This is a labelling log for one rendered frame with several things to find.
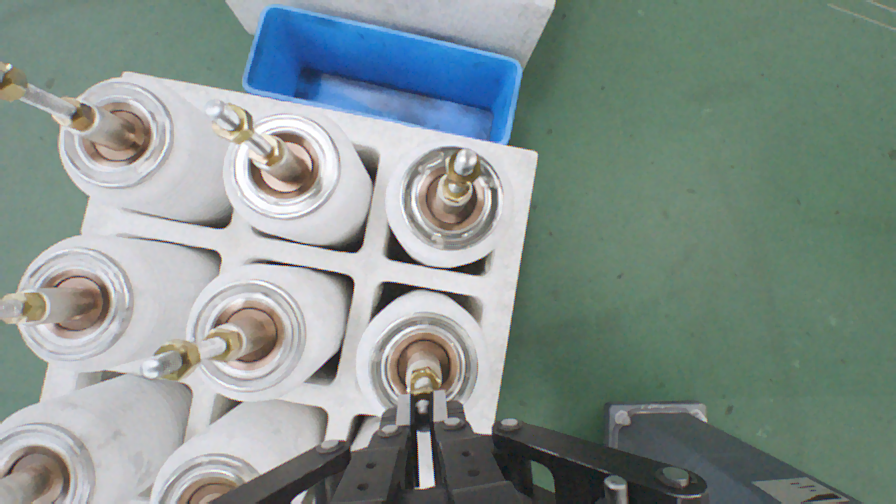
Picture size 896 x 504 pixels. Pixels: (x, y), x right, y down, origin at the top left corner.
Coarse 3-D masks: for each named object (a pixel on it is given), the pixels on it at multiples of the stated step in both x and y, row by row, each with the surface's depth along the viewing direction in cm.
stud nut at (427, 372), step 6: (426, 366) 21; (414, 372) 20; (420, 372) 20; (426, 372) 20; (432, 372) 21; (414, 378) 20; (432, 378) 20; (438, 378) 21; (408, 384) 21; (414, 384) 20; (432, 384) 20; (438, 384) 20; (408, 390) 20
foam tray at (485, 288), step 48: (192, 96) 32; (240, 96) 32; (384, 144) 33; (480, 144) 33; (384, 192) 32; (528, 192) 33; (192, 240) 31; (240, 240) 31; (288, 240) 40; (384, 240) 32; (384, 288) 41; (432, 288) 43; (480, 288) 33; (48, 384) 29; (192, 384) 30; (336, 384) 31; (192, 432) 30; (336, 432) 31; (480, 432) 32
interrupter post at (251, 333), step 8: (240, 320) 23; (248, 320) 23; (256, 320) 24; (224, 328) 21; (232, 328) 21; (240, 328) 21; (248, 328) 22; (256, 328) 23; (264, 328) 24; (240, 336) 21; (248, 336) 22; (256, 336) 23; (264, 336) 24; (240, 344) 21; (248, 344) 22; (256, 344) 23; (240, 352) 21; (248, 352) 22
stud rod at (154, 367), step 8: (200, 344) 18; (208, 344) 19; (216, 344) 19; (224, 344) 20; (168, 352) 16; (176, 352) 16; (200, 352) 18; (208, 352) 18; (216, 352) 19; (144, 360) 15; (152, 360) 15; (160, 360) 15; (168, 360) 16; (176, 360) 16; (144, 368) 15; (152, 368) 15; (160, 368) 15; (168, 368) 15; (176, 368) 16; (144, 376) 15; (152, 376) 15; (160, 376) 15
